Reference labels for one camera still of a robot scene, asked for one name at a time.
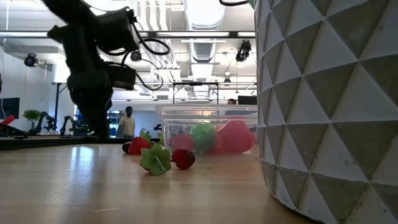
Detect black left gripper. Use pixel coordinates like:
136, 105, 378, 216
66, 72, 115, 140

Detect red strawberry with green leaves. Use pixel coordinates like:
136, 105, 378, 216
128, 128, 154, 156
172, 133, 195, 153

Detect clear plastic tupperware container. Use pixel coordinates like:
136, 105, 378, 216
154, 103, 261, 156

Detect dark red raspberry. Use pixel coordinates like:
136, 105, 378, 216
170, 147, 197, 170

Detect green toy fruit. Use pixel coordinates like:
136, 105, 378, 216
189, 122, 216, 154

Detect red toy bell pepper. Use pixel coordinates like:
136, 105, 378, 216
216, 119, 256, 154

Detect background black robot arms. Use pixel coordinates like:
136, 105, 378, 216
60, 114, 96, 138

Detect background green potted plant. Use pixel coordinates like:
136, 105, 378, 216
21, 109, 42, 130

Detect black ceiling spotlight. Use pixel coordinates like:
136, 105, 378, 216
129, 49, 143, 62
24, 53, 39, 68
235, 40, 252, 63

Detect red background object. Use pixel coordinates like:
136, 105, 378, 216
0, 115, 15, 127

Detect black desk monitor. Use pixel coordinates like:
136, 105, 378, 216
238, 95, 258, 106

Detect white geometric planter pot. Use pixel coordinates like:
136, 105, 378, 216
254, 0, 398, 224

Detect black background workstation frame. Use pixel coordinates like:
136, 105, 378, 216
172, 82, 220, 106
51, 81, 103, 131

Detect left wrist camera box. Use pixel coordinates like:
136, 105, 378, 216
106, 62, 138, 91

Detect black aluminium table frame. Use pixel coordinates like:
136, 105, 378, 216
0, 136, 133, 152

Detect dark wall monitor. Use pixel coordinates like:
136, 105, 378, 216
0, 97, 21, 120

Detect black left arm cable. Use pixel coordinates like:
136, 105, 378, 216
99, 14, 171, 91

